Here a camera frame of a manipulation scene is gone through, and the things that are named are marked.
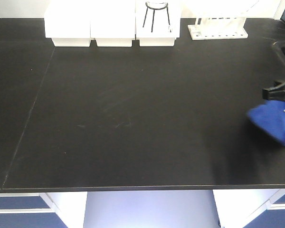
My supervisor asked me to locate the right white storage bin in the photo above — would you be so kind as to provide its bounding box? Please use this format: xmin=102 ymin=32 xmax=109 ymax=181
xmin=135 ymin=0 xmax=181 ymax=47

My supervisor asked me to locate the white test tube rack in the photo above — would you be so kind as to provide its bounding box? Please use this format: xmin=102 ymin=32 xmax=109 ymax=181
xmin=188 ymin=0 xmax=258 ymax=40

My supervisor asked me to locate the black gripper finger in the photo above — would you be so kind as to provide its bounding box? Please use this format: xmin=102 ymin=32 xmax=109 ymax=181
xmin=262 ymin=80 xmax=285 ymax=102

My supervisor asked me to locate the left blue cabinet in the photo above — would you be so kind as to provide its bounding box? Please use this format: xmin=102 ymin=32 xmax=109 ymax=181
xmin=0 ymin=191 xmax=87 ymax=228

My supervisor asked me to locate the blue microfiber cloth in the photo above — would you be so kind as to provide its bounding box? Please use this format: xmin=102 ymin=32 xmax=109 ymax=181
xmin=247 ymin=100 xmax=285 ymax=146

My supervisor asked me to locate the blue cabinet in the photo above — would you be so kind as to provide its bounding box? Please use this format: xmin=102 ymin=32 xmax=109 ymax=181
xmin=0 ymin=191 xmax=87 ymax=228
xmin=213 ymin=189 xmax=285 ymax=228

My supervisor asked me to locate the white storage bin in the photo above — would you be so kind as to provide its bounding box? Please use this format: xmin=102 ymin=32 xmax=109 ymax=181
xmin=44 ymin=0 xmax=91 ymax=47
xmin=135 ymin=0 xmax=181 ymax=47
xmin=90 ymin=0 xmax=136 ymax=47

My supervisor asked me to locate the middle white storage bin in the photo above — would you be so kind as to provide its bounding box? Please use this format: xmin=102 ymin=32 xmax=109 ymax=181
xmin=90 ymin=0 xmax=136 ymax=47

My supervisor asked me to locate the right blue cabinet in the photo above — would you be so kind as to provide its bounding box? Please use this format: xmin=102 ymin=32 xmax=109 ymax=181
xmin=213 ymin=189 xmax=285 ymax=228

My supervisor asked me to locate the black wire tripod stand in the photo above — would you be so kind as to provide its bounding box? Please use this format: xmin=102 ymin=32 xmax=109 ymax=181
xmin=142 ymin=0 xmax=171 ymax=33

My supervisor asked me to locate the left white storage bin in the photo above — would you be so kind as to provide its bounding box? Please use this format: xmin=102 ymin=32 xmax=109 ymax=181
xmin=44 ymin=0 xmax=91 ymax=47

